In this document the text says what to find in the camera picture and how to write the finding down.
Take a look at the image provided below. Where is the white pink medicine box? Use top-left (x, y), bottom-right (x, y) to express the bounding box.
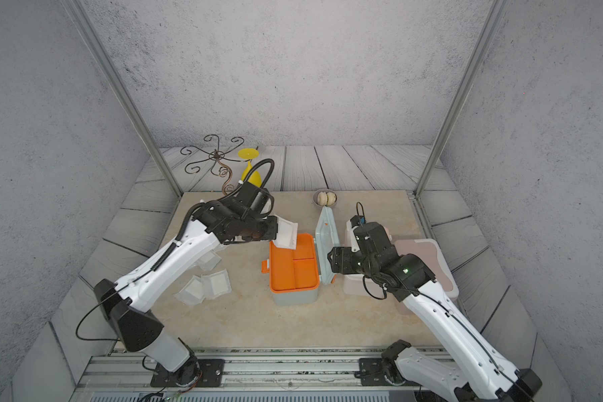
top-left (341, 220), bottom-right (395, 297)

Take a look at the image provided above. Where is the orange tray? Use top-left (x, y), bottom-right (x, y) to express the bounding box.
top-left (261, 234), bottom-right (320, 294)

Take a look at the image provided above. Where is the grey orange medicine box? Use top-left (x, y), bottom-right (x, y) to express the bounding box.
top-left (261, 207), bottom-right (341, 307)

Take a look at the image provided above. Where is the gauze packet from grey box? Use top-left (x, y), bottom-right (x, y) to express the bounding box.
top-left (195, 251), bottom-right (221, 272)

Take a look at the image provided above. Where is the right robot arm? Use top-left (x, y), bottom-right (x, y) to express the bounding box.
top-left (328, 203), bottom-right (542, 401)

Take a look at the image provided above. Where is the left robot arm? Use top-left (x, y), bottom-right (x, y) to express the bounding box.
top-left (94, 179), bottom-right (296, 386)

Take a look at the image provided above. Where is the grey round object behind box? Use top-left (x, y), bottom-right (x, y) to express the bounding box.
top-left (312, 189), bottom-right (338, 209)

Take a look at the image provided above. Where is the yellow plastic wine glass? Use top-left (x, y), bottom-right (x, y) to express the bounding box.
top-left (238, 148), bottom-right (262, 187)

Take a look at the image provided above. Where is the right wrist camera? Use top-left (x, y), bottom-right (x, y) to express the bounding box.
top-left (349, 215), bottom-right (366, 228)

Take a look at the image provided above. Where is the brown wire glass rack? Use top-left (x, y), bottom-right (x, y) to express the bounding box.
top-left (179, 133), bottom-right (245, 195)

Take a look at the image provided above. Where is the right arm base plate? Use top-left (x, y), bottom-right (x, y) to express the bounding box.
top-left (354, 358), bottom-right (395, 386)

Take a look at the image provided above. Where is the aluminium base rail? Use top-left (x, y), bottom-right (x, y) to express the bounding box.
top-left (69, 347), bottom-right (516, 402)

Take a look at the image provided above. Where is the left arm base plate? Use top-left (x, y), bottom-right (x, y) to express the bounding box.
top-left (150, 358), bottom-right (225, 389)

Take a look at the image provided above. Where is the right aluminium frame post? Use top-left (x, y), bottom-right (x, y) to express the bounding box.
top-left (414, 0), bottom-right (509, 199)

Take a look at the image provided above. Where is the aluminium frame post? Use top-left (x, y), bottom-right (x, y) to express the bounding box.
top-left (62, 0), bottom-right (184, 199)
top-left (414, 0), bottom-right (509, 199)

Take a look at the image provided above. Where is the left aluminium frame post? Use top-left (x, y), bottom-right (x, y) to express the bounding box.
top-left (62, 0), bottom-right (184, 199)

